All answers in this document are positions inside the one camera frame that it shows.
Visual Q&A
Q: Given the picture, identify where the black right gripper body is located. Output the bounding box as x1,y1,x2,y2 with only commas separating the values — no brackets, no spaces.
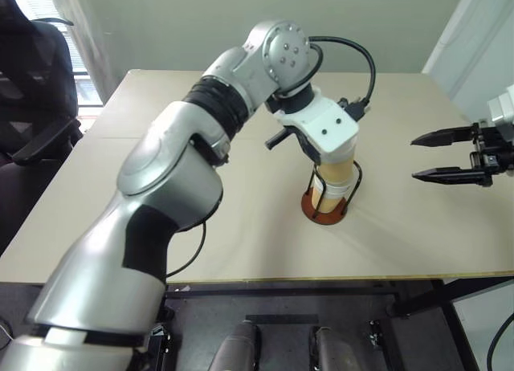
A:
469,121,514,187

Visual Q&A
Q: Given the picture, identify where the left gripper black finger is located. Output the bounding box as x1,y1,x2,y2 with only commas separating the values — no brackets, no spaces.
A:
264,128,289,150

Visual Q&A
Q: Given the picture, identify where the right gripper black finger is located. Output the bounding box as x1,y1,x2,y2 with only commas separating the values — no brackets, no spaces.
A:
410,124,476,148
412,166,483,186

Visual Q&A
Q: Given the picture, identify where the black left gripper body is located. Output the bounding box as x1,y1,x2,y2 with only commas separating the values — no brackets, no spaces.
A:
295,128,324,165

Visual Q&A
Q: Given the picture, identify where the beige paper cup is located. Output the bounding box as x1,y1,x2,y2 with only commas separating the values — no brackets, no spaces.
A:
320,144,358,186

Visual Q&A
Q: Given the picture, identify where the window with blinds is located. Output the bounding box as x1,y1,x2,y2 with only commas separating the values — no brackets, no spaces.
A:
11,0,102,107

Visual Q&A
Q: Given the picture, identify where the grey rounded shape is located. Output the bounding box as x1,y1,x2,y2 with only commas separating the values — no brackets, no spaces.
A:
208,321,262,371
312,326,350,371

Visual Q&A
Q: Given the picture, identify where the black office chair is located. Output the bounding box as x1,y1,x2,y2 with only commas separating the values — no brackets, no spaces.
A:
0,0,84,255

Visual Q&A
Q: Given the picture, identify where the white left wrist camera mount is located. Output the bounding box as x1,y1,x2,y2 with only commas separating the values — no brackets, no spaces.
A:
275,92,359,163

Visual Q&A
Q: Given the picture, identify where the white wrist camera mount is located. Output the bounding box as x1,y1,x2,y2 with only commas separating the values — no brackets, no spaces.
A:
487,85,514,141
275,92,359,163

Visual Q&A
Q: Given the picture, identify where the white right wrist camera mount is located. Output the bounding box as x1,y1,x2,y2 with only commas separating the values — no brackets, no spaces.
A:
487,85,514,141

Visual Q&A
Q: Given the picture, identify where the black wire cup holder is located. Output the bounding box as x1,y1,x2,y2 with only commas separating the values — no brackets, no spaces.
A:
300,160,362,226

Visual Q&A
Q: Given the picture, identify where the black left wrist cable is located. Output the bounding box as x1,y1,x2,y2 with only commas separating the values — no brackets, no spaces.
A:
309,35,377,120

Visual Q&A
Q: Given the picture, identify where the black left elbow cable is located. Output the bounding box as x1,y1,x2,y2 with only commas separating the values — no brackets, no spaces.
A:
165,220,209,279

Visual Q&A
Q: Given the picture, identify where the black hanging cable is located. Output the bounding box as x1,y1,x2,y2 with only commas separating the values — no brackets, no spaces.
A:
487,309,514,371

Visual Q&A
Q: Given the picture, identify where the black caster bracket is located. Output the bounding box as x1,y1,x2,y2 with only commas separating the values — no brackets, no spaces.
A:
149,324,174,371

